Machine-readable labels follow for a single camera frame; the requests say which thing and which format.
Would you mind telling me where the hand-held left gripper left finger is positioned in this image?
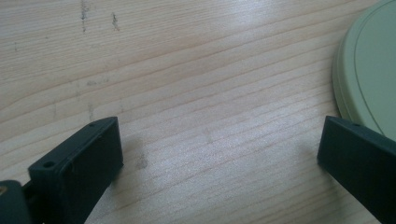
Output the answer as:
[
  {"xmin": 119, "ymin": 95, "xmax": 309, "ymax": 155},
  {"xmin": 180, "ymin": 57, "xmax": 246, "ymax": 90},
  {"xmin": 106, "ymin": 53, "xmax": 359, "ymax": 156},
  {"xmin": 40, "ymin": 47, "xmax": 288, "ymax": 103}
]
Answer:
[{"xmin": 27, "ymin": 116, "xmax": 124, "ymax": 224}]

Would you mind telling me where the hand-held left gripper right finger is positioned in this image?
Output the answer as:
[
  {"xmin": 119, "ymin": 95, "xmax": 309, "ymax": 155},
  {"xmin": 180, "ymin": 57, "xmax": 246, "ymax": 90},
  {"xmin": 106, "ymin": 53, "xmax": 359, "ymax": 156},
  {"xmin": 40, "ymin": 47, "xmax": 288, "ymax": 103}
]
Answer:
[{"xmin": 317, "ymin": 115, "xmax": 396, "ymax": 224}]

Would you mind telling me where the pale green round plate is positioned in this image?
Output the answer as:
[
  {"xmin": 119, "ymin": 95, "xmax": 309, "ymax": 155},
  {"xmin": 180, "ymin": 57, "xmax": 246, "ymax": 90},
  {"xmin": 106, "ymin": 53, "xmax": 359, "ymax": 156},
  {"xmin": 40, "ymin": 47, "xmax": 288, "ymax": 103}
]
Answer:
[{"xmin": 332, "ymin": 0, "xmax": 396, "ymax": 143}]

